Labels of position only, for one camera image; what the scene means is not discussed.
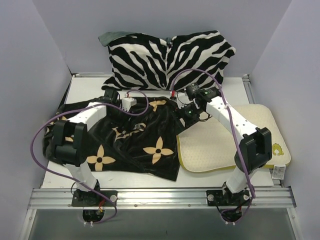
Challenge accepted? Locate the grey cloth behind zebra pillow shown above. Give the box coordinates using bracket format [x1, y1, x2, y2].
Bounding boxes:
[98, 31, 132, 47]

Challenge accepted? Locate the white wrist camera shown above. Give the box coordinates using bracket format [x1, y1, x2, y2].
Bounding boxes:
[121, 97, 137, 112]
[169, 90, 190, 109]

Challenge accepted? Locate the zebra print pillow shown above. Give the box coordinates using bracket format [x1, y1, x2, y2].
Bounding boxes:
[101, 30, 236, 91]

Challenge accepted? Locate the black floral pillowcase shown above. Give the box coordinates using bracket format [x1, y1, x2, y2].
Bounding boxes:
[41, 95, 181, 182]

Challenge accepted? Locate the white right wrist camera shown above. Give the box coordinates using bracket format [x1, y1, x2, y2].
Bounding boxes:
[169, 90, 190, 109]

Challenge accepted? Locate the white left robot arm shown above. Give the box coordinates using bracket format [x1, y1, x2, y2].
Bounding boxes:
[51, 90, 141, 206]

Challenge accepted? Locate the aluminium front rail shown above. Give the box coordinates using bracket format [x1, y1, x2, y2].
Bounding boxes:
[28, 187, 296, 210]

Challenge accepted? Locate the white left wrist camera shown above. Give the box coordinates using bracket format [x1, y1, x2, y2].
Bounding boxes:
[121, 97, 137, 112]

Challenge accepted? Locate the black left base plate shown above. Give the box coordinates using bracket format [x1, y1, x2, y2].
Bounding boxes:
[71, 189, 118, 207]

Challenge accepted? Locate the white pillow care label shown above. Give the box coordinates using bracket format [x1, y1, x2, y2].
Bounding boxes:
[271, 165, 286, 180]

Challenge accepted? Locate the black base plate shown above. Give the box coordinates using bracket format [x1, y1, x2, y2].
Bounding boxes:
[71, 189, 118, 207]
[206, 189, 251, 207]

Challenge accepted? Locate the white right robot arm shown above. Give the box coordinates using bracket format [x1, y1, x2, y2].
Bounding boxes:
[174, 83, 272, 205]

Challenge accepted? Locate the cream yellow-edged pillow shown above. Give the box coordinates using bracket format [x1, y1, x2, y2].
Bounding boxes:
[177, 104, 292, 173]

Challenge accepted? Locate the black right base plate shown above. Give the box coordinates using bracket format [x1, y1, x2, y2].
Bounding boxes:
[206, 189, 251, 207]

